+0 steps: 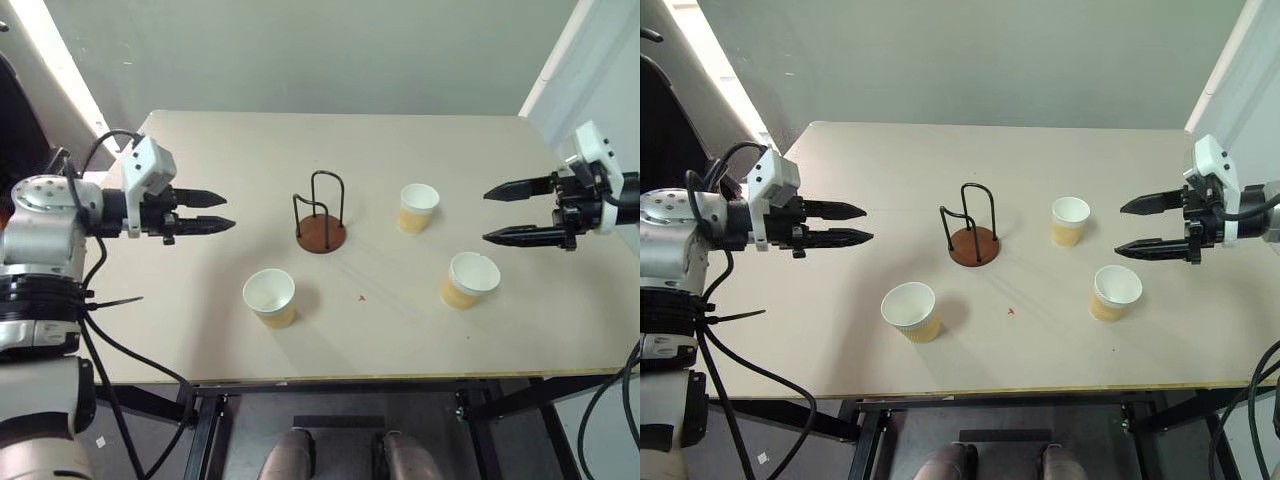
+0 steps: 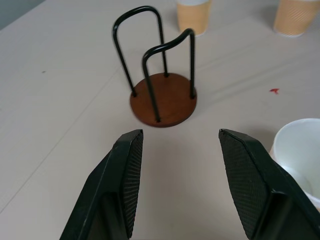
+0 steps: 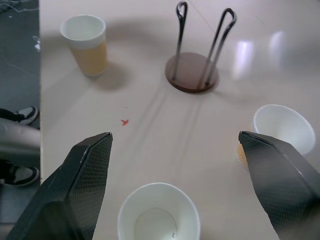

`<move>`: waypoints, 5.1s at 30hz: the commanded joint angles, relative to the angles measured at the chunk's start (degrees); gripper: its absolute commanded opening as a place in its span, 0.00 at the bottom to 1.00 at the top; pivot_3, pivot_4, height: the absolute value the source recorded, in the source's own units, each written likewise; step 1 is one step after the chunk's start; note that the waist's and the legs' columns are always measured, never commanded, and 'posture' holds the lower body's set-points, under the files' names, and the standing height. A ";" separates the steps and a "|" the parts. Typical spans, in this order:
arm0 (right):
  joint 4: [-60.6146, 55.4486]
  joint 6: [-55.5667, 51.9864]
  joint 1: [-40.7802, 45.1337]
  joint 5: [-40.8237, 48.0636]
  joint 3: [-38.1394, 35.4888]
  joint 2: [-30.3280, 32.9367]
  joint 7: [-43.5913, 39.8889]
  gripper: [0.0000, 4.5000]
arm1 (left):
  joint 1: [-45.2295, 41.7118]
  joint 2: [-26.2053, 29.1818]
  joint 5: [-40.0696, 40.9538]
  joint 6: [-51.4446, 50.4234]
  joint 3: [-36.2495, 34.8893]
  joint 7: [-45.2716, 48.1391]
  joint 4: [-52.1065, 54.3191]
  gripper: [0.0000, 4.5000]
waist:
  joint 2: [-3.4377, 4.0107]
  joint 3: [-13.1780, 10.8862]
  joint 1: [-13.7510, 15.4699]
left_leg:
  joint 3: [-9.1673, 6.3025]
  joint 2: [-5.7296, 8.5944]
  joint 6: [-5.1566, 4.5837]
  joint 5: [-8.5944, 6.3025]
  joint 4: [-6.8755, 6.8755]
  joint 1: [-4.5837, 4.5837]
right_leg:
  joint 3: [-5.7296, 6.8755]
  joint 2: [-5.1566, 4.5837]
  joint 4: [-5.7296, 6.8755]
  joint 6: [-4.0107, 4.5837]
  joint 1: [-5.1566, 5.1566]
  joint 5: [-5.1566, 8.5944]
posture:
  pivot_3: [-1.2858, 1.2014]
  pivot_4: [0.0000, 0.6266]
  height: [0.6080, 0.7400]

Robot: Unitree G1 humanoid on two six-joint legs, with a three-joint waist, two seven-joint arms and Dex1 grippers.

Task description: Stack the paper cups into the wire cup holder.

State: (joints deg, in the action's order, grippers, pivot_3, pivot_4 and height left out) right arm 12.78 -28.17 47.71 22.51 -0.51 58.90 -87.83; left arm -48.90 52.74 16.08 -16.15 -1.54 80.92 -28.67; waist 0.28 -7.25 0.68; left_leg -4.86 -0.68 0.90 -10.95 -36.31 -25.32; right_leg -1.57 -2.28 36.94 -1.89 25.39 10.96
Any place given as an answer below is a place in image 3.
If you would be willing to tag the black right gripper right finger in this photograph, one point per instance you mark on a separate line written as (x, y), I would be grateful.
(282, 180)

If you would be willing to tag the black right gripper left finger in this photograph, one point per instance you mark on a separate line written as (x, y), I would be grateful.
(75, 185)

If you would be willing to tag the yellow ribbed paper cup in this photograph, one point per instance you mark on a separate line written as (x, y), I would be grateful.
(283, 127)
(88, 45)

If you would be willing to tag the white paper cup near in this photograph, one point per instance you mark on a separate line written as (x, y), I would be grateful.
(159, 212)

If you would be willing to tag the black and white sneaker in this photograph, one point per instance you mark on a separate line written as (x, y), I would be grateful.
(26, 115)
(18, 175)

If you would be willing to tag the person's legs and shoes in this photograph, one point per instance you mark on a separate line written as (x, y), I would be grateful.
(17, 136)

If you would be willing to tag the small red table mark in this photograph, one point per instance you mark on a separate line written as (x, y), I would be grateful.
(124, 122)

